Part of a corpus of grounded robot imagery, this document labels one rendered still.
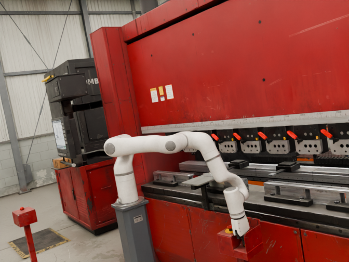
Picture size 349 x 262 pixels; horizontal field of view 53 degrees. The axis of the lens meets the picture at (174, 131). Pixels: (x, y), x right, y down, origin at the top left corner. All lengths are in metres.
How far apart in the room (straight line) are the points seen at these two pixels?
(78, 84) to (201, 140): 1.52
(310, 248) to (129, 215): 1.04
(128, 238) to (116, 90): 1.38
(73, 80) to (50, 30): 6.73
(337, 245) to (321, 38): 1.05
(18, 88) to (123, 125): 6.41
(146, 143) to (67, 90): 1.24
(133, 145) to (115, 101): 1.08
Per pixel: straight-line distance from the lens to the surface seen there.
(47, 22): 9.81
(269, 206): 2.17
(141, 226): 2.21
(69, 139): 3.03
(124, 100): 3.11
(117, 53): 3.15
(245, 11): 2.21
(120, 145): 2.06
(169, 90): 2.77
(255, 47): 2.16
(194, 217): 2.71
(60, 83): 3.07
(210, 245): 2.68
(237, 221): 1.98
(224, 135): 2.40
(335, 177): 2.34
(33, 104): 9.34
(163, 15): 2.74
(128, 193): 2.16
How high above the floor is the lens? 1.58
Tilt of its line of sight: 5 degrees down
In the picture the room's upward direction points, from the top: 10 degrees counter-clockwise
